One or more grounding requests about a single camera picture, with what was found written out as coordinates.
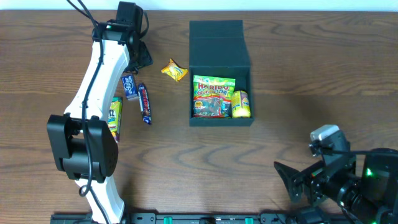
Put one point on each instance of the black mounting rail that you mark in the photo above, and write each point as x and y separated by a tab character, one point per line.
270	218

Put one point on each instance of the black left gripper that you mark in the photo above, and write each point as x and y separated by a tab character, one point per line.
142	57

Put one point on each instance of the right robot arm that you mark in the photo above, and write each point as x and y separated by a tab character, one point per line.
362	183

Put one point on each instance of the blue Eclipse mint tin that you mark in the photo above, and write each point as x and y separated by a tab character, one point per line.
129	86

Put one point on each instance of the dark blue chocolate bar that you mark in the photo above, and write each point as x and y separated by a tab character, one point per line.
144	104

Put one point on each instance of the green Pretz snack box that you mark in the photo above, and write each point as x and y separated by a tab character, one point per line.
114	117

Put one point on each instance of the green Haribo gummy bag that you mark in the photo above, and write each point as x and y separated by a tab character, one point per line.
212	96

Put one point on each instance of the small orange candy packet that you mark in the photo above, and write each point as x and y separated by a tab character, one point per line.
174	71

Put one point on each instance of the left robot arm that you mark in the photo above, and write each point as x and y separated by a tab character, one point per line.
81	142

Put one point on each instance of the black gift box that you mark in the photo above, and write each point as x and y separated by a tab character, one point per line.
218	49

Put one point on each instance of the yellow Mentos bottle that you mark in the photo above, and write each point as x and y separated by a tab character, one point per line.
240	105

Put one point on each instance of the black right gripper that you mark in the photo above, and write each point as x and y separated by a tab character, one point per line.
306	183

